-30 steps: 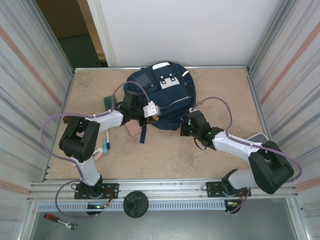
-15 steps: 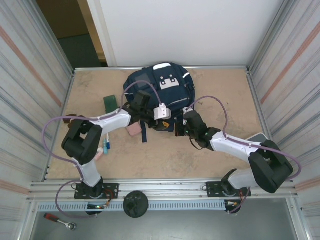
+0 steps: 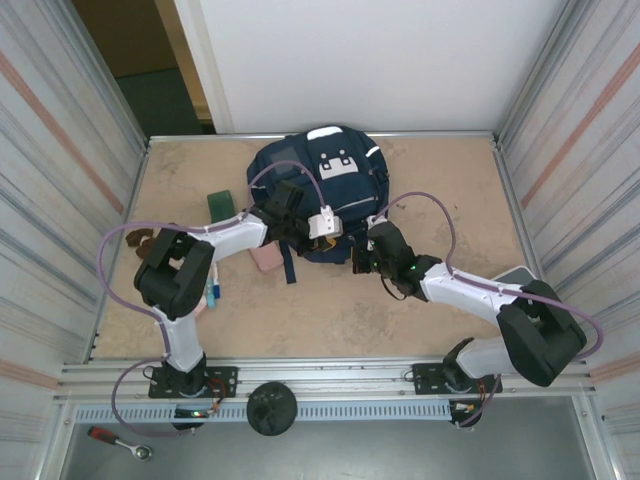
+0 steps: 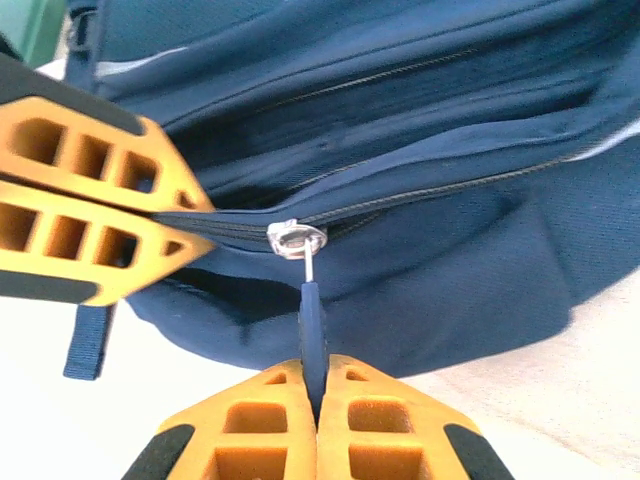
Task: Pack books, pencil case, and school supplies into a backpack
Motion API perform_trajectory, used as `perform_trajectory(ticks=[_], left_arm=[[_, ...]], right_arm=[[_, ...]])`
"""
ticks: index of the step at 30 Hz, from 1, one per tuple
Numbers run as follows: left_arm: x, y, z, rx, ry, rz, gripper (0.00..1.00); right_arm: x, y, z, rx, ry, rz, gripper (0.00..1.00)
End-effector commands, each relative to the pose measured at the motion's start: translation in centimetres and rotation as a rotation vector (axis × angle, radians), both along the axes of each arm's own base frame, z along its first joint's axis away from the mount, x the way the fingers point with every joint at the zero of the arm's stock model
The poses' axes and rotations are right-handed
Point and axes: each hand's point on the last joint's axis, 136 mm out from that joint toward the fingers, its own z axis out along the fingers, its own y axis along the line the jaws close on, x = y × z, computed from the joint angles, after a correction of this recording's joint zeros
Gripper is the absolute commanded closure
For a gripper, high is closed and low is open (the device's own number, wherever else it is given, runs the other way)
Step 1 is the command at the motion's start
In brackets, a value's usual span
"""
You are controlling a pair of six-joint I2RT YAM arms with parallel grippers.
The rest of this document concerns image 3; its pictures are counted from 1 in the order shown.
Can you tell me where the pink pencil case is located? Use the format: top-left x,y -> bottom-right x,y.
249,242 -> 284,274

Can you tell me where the navy blue backpack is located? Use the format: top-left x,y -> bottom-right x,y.
246,124 -> 391,285

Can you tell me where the green pencil case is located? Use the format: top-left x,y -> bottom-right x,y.
207,189 -> 235,221

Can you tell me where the aluminium table edge bar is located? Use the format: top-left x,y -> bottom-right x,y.
147,130 -> 501,151

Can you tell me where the grey and white tray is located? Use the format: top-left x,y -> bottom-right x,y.
492,266 -> 534,291

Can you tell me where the black round knob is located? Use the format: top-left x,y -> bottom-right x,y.
245,380 -> 299,438

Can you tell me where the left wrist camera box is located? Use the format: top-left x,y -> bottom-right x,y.
306,205 -> 344,240

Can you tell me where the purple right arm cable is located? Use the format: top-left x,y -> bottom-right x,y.
370,191 -> 603,429

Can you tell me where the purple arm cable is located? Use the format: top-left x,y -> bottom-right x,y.
98,159 -> 334,437
370,191 -> 603,429

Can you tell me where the aluminium mounting rail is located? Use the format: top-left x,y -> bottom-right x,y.
58,355 -> 597,405

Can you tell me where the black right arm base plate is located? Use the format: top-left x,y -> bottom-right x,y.
410,363 -> 501,397

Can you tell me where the grey slotted cable duct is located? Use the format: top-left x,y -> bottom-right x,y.
73,402 -> 454,425

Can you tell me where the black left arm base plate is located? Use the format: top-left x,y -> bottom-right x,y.
148,365 -> 239,400

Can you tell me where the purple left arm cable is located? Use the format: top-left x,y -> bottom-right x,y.
98,159 -> 334,437

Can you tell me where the red handled ratchet wrench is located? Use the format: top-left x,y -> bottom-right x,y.
87,425 -> 154,461

